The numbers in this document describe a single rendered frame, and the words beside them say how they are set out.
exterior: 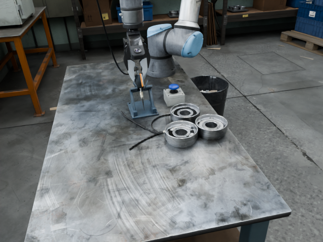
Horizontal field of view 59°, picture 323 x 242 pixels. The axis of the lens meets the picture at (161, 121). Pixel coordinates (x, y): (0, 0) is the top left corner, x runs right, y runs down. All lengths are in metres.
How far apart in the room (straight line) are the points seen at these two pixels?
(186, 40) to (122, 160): 0.64
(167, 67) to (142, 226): 0.88
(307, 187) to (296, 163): 0.24
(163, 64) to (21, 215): 1.24
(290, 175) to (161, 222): 1.53
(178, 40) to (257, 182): 0.73
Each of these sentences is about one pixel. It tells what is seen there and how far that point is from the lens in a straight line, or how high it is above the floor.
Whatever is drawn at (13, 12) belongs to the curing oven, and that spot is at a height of 0.92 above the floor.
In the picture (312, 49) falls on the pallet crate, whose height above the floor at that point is 0.04.
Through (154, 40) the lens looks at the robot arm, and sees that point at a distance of 1.35.
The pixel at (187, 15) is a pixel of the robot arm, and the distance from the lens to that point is 1.30.
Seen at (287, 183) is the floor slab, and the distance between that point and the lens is 2.05.
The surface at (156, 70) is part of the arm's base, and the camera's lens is 1.38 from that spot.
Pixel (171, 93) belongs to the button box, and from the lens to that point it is 1.12.
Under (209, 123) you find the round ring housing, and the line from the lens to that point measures 0.97.
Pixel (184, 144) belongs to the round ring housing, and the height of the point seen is 0.82.
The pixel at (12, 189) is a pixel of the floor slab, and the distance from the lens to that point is 2.19.
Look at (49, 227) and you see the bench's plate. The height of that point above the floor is 0.80.
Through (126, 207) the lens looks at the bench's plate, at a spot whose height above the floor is 0.80.
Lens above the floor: 1.33
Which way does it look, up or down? 31 degrees down
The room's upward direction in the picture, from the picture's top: 3 degrees counter-clockwise
